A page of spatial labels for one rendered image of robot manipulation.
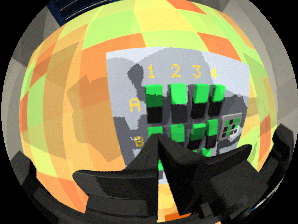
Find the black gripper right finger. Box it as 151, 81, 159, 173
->
157, 133, 253, 216

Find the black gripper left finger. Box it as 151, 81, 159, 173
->
72, 133, 160, 220

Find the light grey switch panel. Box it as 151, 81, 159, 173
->
105, 47, 250, 165

